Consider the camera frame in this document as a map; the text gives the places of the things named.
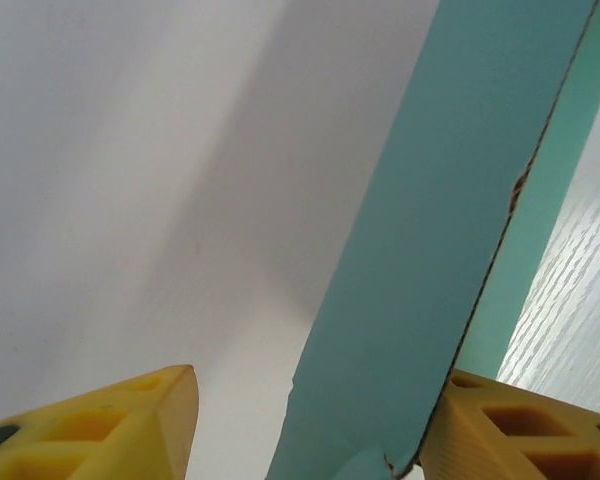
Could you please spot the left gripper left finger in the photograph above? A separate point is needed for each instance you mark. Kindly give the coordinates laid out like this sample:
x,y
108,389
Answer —
x,y
95,435

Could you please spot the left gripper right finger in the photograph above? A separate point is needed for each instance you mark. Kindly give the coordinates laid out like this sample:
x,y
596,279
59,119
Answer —
x,y
520,440

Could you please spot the teal cardboard box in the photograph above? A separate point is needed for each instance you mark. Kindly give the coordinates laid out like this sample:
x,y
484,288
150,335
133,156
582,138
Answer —
x,y
405,250

